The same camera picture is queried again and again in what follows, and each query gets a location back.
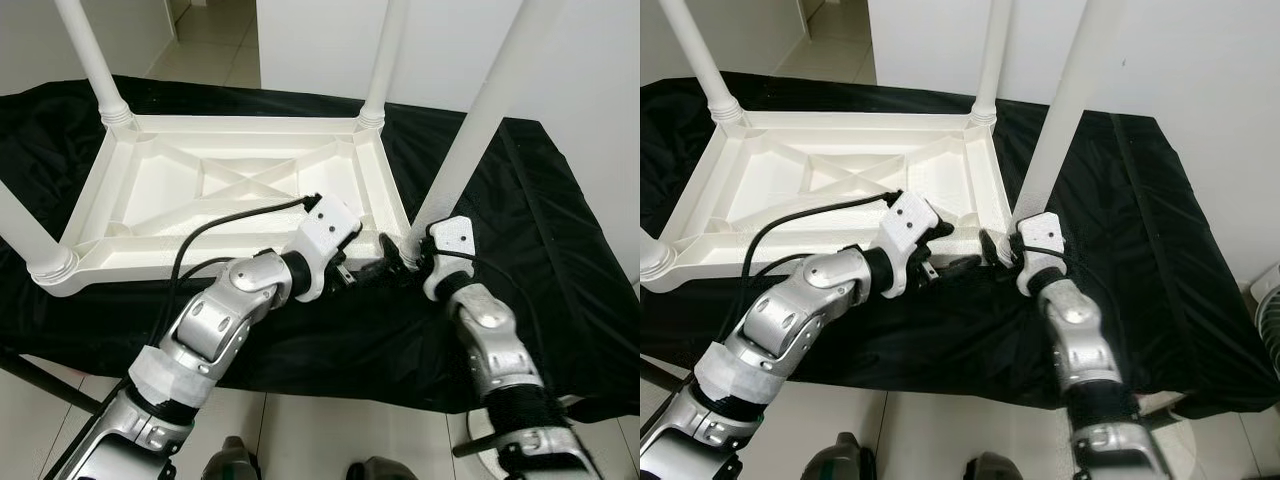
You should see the grey robot leg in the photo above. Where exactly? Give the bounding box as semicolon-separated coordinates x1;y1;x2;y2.
962;452;1027;480
345;455;421;480
200;435;261;480
800;432;877;480

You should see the grey robot right leg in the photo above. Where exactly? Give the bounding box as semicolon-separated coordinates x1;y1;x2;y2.
962;452;1027;480
345;455;421;480

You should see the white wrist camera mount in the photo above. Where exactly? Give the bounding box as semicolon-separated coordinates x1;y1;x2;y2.
878;192;941;299
283;195;363;303
1017;212;1067;296
422;217;477;301

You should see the white pedestal fan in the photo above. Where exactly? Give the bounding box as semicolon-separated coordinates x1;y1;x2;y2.
468;405;521;480
1250;262;1280;356

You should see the white plastic table leg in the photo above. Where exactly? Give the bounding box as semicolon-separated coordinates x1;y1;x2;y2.
55;0;137;129
640;235;677;283
660;0;747;126
0;180;79;286
405;0;566;251
358;0;411;129
1010;0;1126;236
970;0;1017;126

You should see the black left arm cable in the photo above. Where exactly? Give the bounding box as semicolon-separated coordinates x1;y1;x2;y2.
735;190;901;341
150;195;321;351

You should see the black table cloth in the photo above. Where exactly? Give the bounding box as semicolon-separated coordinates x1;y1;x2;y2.
0;75;641;421
640;70;1280;416

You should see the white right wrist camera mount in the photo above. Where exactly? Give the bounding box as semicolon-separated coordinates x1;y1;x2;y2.
422;217;477;301
1017;212;1067;296

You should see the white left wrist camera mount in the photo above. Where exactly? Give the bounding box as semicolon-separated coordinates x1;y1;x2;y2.
878;192;941;299
283;195;363;303

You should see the white plastic children table top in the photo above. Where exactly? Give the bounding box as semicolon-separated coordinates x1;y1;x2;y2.
35;112;416;298
640;108;1016;294

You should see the grey robot left leg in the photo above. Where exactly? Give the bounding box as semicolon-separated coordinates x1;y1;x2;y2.
200;435;261;480
800;432;877;480

